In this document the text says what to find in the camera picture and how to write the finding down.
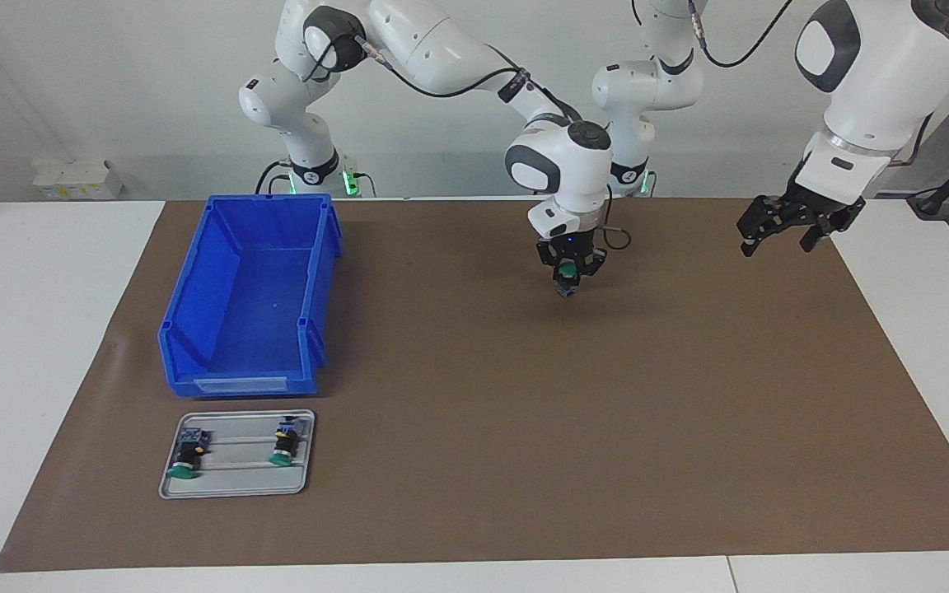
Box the black right base cable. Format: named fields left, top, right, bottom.
left=256, top=161, right=294, bottom=196

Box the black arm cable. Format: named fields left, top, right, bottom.
left=689, top=0, right=797, bottom=68
left=310, top=25, right=632, bottom=250

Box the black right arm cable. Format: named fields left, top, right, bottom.
left=310, top=25, right=632, bottom=250

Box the blue plastic storage bin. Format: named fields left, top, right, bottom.
left=157, top=194, right=344, bottom=400

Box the black base cable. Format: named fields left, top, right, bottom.
left=534, top=124, right=611, bottom=196
left=256, top=161, right=294, bottom=196

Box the green push button patterned block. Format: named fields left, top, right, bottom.
left=166, top=427, right=212, bottom=480

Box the green push button switch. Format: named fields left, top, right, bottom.
left=553, top=259, right=584, bottom=299
left=269, top=416, right=304, bottom=468

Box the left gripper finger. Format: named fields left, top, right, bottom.
left=800, top=216, right=846, bottom=253
left=736, top=196, right=797, bottom=258

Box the white box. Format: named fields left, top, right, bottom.
left=32, top=159, right=125, bottom=201

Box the black left base cable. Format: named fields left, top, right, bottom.
left=534, top=124, right=611, bottom=196

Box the brown table mat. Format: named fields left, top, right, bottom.
left=0, top=196, right=949, bottom=573

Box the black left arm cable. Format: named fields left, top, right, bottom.
left=689, top=0, right=797, bottom=68

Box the grey metal tray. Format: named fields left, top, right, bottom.
left=159, top=409, right=316, bottom=500

